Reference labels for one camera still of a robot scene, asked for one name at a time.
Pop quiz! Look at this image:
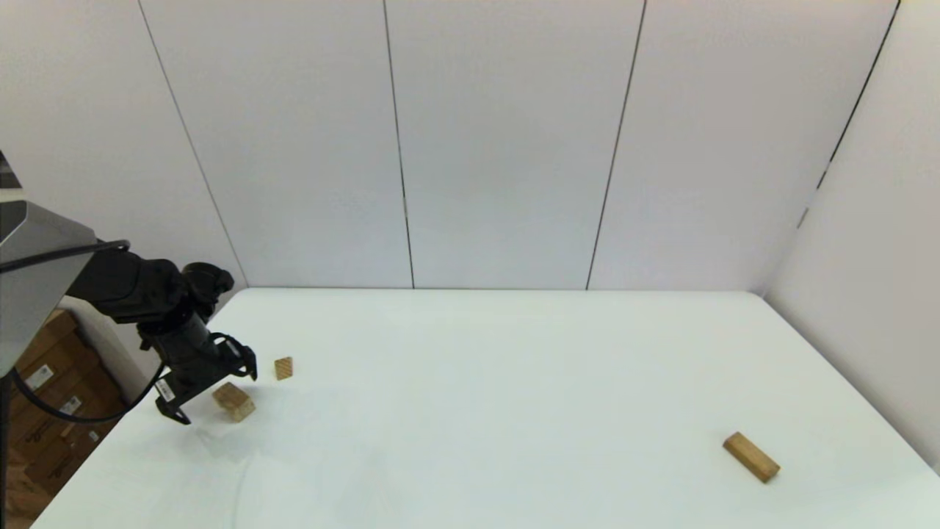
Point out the rectangular wooden building block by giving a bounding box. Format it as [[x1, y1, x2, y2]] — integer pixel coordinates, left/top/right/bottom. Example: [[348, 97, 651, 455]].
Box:
[[723, 432, 781, 483]]

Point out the arched wooden building block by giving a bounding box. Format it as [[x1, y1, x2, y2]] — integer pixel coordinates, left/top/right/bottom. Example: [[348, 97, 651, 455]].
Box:
[[213, 382, 257, 423]]

